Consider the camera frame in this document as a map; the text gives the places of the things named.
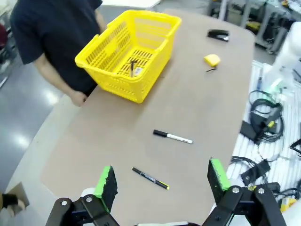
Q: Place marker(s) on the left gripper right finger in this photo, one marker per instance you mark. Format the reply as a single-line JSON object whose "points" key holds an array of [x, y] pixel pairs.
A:
{"points": [[218, 181]]}

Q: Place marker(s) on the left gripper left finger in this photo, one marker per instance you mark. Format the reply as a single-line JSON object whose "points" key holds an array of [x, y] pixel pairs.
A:
{"points": [[107, 188]]}

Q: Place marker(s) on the white marker black cap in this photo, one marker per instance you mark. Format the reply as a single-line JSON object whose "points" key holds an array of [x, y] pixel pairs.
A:
{"points": [[172, 136]]}

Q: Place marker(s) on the yellow utility knife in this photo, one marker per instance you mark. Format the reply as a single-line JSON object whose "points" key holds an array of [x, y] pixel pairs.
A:
{"points": [[132, 68]]}

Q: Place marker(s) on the person's right forearm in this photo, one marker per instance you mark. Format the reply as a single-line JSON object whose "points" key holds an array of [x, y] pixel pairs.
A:
{"points": [[54, 75]]}

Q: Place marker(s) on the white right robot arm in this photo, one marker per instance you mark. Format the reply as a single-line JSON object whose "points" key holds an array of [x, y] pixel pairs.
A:
{"points": [[294, 42]]}

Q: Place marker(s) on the person's left forearm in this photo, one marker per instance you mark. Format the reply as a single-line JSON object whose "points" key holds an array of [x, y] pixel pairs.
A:
{"points": [[100, 21]]}

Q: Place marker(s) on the yellow plastic shopping basket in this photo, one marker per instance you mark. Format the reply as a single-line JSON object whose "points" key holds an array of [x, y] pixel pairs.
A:
{"points": [[117, 77]]}

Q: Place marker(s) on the person in black T-shirt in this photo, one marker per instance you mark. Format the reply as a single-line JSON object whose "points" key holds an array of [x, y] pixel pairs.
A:
{"points": [[51, 30]]}

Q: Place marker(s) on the person's right hand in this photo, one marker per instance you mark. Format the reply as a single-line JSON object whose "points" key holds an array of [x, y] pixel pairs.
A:
{"points": [[78, 98]]}

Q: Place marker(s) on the black pen yellow cap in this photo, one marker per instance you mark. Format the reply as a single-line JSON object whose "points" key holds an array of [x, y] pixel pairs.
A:
{"points": [[150, 178]]}

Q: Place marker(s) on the black power adapter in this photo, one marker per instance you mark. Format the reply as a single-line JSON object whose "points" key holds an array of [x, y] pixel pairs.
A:
{"points": [[248, 129]]}

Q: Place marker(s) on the yellow plastic packet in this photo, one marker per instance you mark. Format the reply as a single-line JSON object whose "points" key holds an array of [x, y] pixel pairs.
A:
{"points": [[288, 204]]}

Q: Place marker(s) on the bystander with dark sleeve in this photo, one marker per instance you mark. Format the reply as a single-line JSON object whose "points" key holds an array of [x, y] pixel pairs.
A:
{"points": [[16, 207]]}

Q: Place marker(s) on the yellow tape measure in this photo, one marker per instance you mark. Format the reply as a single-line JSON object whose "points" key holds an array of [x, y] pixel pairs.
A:
{"points": [[212, 59]]}

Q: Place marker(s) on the black stapler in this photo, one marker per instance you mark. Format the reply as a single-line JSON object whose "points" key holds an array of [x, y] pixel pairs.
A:
{"points": [[217, 34]]}

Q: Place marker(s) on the large white table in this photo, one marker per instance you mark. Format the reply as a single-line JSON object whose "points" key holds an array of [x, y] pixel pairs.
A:
{"points": [[136, 2]]}

